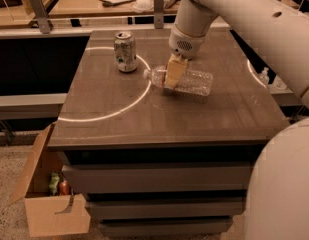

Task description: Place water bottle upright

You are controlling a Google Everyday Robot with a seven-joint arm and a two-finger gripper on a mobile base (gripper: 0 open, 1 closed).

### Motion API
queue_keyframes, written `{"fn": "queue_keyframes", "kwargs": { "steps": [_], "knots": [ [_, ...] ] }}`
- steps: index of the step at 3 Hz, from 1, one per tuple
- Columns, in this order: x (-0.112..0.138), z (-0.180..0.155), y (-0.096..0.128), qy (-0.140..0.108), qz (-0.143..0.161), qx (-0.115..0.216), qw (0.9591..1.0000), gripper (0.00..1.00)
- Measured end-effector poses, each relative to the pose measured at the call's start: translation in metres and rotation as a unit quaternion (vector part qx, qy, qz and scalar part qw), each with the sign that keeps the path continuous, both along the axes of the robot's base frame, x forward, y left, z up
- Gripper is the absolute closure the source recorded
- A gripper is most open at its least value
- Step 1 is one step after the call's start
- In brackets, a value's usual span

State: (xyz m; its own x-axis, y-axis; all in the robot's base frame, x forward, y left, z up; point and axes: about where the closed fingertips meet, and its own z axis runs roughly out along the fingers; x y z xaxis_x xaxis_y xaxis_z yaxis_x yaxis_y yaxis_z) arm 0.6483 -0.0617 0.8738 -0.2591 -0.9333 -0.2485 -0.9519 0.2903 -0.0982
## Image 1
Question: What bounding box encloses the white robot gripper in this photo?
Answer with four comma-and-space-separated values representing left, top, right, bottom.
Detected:
165, 23, 206, 89

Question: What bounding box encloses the clear plastic water bottle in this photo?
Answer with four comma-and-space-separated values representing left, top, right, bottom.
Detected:
143, 66, 213, 97

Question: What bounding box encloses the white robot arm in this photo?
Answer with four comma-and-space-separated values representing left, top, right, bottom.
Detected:
169, 0, 309, 240

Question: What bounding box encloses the clear bottle behind cabinet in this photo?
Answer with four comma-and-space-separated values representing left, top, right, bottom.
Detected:
258, 67, 269, 86

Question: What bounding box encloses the white green soda can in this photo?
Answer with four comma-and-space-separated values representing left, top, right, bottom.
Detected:
114, 31, 138, 73

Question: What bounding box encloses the white face mask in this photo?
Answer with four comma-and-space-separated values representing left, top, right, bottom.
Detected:
131, 0, 153, 13

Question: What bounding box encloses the grey drawer cabinet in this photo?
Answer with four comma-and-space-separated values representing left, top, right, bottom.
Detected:
47, 28, 291, 238

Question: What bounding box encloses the top grey drawer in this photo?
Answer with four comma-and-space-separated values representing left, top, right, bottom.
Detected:
62, 162, 251, 194

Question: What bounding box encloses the grey drawer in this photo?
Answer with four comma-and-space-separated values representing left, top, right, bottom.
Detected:
99, 217, 233, 238
62, 162, 251, 194
88, 197, 245, 220

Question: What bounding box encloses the middle grey drawer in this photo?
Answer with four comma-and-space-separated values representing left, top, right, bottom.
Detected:
88, 197, 245, 220

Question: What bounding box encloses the red can in box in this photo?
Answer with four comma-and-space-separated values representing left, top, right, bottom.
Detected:
59, 181, 71, 195

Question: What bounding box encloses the green snack bag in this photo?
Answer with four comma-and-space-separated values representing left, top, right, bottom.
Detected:
49, 172, 61, 196

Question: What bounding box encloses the bottom grey drawer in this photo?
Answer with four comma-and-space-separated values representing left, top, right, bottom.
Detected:
99, 217, 233, 238

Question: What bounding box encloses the open cardboard box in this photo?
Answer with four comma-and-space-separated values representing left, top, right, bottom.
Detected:
10, 124, 91, 237

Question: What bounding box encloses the middle metal bracket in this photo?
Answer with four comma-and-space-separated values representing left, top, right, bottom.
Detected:
153, 0, 164, 29

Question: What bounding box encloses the metal bracket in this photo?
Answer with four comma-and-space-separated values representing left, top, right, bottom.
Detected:
153, 0, 164, 29
29, 0, 52, 34

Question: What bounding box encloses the left metal bracket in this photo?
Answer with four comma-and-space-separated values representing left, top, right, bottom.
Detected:
29, 0, 52, 34

